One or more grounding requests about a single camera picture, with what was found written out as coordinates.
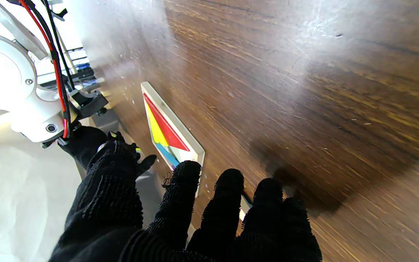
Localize square wooden tangram tray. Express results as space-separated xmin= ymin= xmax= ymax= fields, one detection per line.
xmin=140 ymin=82 xmax=205 ymax=198

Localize large yellow tangram triangle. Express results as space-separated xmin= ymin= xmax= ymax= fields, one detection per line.
xmin=145 ymin=103 xmax=169 ymax=147

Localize natural wood tangram triangle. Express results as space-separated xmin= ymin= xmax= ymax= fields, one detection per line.
xmin=239 ymin=193 xmax=254 ymax=221

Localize large red tangram triangle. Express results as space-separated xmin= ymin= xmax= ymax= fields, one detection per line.
xmin=143 ymin=93 xmax=191 ymax=152

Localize red black right arm cables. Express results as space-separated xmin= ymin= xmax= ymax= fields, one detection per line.
xmin=17 ymin=0 xmax=76 ymax=139

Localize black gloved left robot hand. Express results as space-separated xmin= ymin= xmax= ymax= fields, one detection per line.
xmin=49 ymin=140 xmax=323 ymax=262

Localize blue tangram triangle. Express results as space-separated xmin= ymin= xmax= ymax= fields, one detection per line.
xmin=155 ymin=143 xmax=180 ymax=169

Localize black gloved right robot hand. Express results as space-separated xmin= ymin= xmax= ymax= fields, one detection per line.
xmin=59 ymin=126 xmax=157 ymax=179

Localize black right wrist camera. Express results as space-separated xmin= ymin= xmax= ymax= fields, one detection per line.
xmin=69 ymin=89 xmax=109 ymax=119

